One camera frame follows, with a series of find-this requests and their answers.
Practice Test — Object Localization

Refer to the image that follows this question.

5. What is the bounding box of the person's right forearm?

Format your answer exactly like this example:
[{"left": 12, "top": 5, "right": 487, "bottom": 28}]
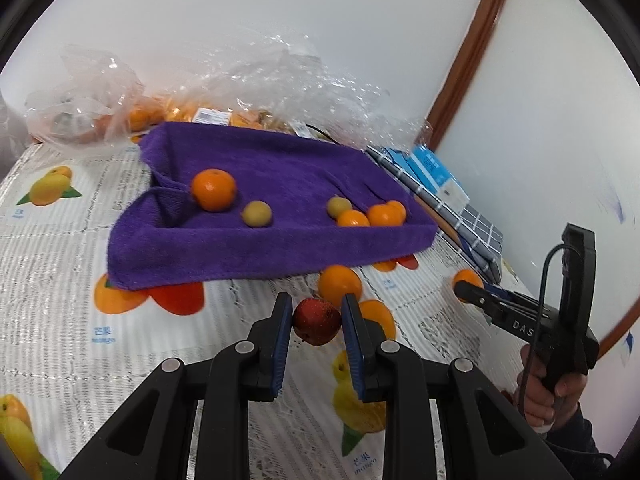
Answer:
[{"left": 541, "top": 400, "right": 617, "bottom": 480}]

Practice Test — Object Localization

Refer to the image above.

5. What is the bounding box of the grey checked cloth case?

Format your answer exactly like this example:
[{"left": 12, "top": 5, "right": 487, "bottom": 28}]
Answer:
[{"left": 366, "top": 146, "right": 506, "bottom": 282}]

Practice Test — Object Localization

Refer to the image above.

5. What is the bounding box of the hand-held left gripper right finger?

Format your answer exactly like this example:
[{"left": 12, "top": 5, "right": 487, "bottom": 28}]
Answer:
[{"left": 341, "top": 293, "right": 573, "bottom": 480}]

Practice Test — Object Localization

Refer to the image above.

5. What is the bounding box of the yellow-green round fruit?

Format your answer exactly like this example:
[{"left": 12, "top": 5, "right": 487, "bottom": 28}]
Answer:
[
  {"left": 242, "top": 200, "right": 274, "bottom": 229},
  {"left": 326, "top": 196, "right": 354, "bottom": 220}
]

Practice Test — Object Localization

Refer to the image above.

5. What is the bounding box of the large orange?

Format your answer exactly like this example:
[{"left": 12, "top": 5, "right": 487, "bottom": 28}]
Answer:
[{"left": 191, "top": 168, "right": 237, "bottom": 212}]

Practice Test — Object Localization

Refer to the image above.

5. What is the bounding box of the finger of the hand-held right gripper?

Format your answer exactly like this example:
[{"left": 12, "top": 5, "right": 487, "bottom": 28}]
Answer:
[
  {"left": 481, "top": 284, "right": 543, "bottom": 310},
  {"left": 453, "top": 280, "right": 507, "bottom": 320}
]

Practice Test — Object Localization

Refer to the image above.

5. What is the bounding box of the medium orange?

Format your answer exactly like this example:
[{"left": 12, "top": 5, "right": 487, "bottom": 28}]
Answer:
[{"left": 318, "top": 264, "right": 364, "bottom": 307}]

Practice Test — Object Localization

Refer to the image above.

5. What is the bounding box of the blue tissue packet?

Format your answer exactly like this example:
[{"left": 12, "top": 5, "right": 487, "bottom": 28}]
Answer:
[{"left": 389, "top": 144, "right": 471, "bottom": 211}]

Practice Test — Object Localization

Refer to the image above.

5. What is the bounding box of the person's right hand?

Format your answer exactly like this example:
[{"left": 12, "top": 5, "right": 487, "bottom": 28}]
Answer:
[{"left": 517, "top": 345, "right": 589, "bottom": 434}]

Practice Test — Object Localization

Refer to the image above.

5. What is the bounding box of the thin black cord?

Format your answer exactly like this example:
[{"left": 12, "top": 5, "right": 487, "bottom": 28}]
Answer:
[{"left": 304, "top": 123, "right": 347, "bottom": 146}]

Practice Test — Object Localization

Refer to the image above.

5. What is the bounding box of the large labelled clear bag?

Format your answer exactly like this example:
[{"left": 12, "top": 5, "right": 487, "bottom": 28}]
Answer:
[{"left": 167, "top": 30, "right": 437, "bottom": 155}]

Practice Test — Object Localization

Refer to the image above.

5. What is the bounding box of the small red apple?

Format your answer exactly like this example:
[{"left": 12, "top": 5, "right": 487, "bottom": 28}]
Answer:
[{"left": 292, "top": 297, "right": 343, "bottom": 346}]

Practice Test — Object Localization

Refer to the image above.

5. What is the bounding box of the brown wooden door frame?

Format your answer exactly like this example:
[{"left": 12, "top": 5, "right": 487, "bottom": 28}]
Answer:
[{"left": 424, "top": 0, "right": 519, "bottom": 152}]

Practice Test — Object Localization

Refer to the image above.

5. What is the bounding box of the crumpled clear plastic bag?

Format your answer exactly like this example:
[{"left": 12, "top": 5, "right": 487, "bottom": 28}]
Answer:
[{"left": 24, "top": 44, "right": 147, "bottom": 153}]

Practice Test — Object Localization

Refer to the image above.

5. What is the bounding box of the pile of bagged kumquats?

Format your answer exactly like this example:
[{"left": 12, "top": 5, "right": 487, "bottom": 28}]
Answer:
[{"left": 162, "top": 94, "right": 303, "bottom": 135}]

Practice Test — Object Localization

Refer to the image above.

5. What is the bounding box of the fruit print lace tablecloth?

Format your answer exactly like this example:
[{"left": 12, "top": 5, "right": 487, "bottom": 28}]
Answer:
[{"left": 0, "top": 130, "right": 531, "bottom": 480}]

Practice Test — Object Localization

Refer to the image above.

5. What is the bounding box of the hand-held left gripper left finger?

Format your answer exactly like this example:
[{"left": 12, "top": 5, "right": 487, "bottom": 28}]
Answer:
[{"left": 57, "top": 292, "right": 294, "bottom": 480}]

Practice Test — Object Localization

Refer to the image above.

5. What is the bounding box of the purple towel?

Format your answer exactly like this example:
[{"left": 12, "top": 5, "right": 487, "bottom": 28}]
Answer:
[{"left": 106, "top": 121, "right": 441, "bottom": 292}]

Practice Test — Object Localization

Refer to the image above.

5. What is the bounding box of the bunch of bagged tangerines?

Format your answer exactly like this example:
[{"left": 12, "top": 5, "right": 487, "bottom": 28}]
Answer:
[{"left": 87, "top": 99, "right": 167, "bottom": 137}]

